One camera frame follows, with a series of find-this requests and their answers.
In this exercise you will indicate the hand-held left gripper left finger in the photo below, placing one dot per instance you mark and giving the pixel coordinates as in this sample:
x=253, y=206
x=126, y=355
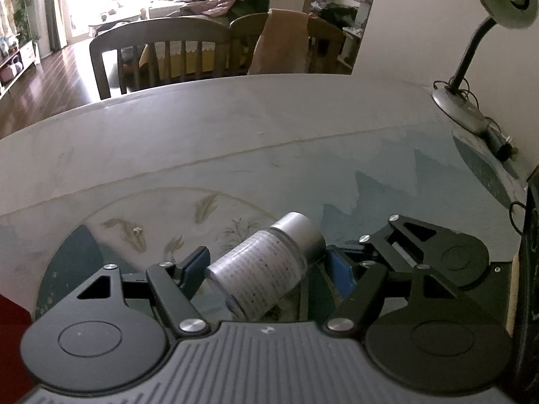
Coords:
x=196, y=269

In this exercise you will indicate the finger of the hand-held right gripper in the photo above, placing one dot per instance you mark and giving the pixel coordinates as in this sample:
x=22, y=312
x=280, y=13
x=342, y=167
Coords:
x=404, y=229

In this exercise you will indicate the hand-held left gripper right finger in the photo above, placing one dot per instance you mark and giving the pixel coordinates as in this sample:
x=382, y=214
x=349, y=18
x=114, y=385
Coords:
x=339, y=271

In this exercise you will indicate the red cardboard box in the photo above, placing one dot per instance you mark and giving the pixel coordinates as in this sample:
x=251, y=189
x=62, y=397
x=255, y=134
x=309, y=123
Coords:
x=10, y=345

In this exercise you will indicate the black power adapter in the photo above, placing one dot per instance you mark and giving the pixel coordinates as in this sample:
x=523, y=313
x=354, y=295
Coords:
x=501, y=143

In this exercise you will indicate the desk lamp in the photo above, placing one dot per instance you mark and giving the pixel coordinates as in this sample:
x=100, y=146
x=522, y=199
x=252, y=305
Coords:
x=459, y=107

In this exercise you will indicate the dark wooden chair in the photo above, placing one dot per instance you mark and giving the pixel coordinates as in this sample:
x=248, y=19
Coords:
x=324, y=38
x=160, y=33

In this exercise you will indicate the beige towel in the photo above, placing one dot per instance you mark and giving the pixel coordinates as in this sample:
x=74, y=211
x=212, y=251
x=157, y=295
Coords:
x=280, y=42

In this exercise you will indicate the white coffee table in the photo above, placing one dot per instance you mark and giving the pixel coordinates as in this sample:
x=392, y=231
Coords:
x=113, y=21

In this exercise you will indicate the pink patterned blanket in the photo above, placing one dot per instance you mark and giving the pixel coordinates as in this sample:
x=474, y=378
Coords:
x=210, y=5

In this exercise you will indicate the wooden tv cabinet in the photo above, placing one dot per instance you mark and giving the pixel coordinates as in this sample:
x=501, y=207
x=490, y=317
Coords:
x=21, y=63

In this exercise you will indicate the grey curtain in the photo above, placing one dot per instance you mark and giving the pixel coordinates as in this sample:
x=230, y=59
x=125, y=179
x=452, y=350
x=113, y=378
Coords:
x=52, y=8

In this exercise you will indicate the tall green plant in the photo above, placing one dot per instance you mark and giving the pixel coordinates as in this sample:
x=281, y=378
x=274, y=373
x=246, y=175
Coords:
x=24, y=8

